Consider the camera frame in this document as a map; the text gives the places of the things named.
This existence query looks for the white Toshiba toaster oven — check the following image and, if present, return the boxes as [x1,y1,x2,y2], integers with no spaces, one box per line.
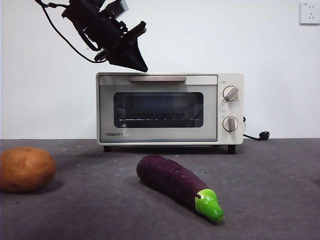
[95,72,244,154]

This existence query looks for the purple eggplant with green stem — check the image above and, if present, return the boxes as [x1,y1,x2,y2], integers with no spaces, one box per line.
[136,154,225,223]

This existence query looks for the beige oven knob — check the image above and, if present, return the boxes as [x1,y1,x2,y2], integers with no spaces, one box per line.
[222,85,239,102]
[222,116,239,133]

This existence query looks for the brown potato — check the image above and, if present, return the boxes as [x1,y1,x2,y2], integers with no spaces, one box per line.
[0,146,57,193]

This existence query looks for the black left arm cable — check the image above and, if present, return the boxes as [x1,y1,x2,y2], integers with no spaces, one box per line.
[34,0,108,64]

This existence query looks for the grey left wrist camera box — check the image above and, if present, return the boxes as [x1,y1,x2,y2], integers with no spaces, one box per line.
[101,0,130,20]

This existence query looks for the metal wire oven rack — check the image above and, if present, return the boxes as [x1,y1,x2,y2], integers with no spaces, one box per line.
[118,117,202,123]

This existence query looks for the black oven power cable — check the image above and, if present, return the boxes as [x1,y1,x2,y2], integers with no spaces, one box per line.
[242,116,270,141]

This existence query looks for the white wall socket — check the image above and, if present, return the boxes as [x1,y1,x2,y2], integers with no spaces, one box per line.
[299,1,320,26]

